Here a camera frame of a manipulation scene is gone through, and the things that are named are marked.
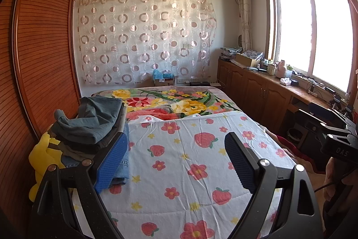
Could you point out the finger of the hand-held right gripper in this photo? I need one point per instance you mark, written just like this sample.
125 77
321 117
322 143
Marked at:
321 110
310 118

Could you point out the small cardboard box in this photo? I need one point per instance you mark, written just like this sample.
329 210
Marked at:
167 82

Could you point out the black waste bin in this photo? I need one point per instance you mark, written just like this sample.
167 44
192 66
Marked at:
296 136

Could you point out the wooden framed window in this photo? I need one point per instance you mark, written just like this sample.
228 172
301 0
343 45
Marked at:
293 31

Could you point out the floral fabric pile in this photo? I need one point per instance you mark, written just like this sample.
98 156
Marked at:
253 54

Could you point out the pale patterned window curtain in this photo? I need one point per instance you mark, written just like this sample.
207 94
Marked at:
244 3

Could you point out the person's right hand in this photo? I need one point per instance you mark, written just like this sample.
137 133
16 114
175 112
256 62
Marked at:
334 180

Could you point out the wooden cabinet row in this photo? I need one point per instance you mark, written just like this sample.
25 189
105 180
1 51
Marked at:
251 87

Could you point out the open cardboard box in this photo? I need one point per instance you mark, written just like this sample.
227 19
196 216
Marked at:
246 61

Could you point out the yellow plush toy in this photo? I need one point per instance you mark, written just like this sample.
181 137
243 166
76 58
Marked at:
44 155

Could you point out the folded blue denim jeans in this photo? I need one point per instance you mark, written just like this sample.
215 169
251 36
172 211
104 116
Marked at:
123 169

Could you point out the circle pattern sheer curtain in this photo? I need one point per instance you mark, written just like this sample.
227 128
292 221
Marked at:
139 40

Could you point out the blue plastic bag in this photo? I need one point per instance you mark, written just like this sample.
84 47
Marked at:
158 74

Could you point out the white tissue pack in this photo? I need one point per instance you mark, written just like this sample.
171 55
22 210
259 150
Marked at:
285 81

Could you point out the small black box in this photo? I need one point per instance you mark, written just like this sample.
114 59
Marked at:
295 82

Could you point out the grey-blue pants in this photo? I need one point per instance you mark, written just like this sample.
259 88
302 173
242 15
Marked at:
92 121

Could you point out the yellow red floral blanket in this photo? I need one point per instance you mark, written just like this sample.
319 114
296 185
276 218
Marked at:
181 101

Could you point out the strawberry flower print sheet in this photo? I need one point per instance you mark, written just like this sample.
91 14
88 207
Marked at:
181 171

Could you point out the folded light grey pants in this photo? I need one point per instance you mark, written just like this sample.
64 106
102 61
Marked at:
78 156

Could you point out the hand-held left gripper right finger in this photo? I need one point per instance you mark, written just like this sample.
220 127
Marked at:
240 163

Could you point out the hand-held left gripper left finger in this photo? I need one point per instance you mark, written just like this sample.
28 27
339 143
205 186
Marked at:
112 163

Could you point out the wooden slatted wardrobe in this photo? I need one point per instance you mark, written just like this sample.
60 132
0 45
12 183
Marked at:
42 59

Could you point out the white jar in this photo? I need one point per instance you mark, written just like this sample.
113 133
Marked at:
271 68

